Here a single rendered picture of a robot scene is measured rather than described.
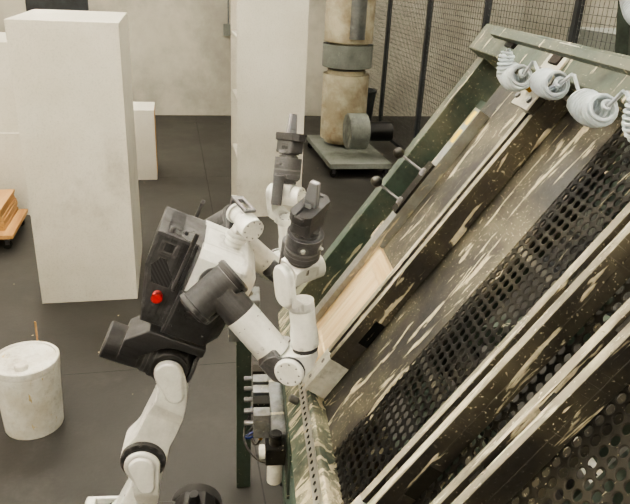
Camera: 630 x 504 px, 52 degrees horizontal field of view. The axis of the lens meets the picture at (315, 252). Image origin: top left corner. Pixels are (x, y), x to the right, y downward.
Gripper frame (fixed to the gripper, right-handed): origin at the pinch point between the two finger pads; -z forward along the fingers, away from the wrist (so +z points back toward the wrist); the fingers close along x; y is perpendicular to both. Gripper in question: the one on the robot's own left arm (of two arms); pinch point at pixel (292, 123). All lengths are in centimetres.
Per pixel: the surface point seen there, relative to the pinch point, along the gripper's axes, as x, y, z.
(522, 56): 58, -35, -25
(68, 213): -234, -14, 62
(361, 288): 21, -19, 50
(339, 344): 35, 1, 63
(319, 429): 43, 13, 84
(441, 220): 55, -12, 23
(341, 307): 14, -18, 59
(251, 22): -288, -170, -90
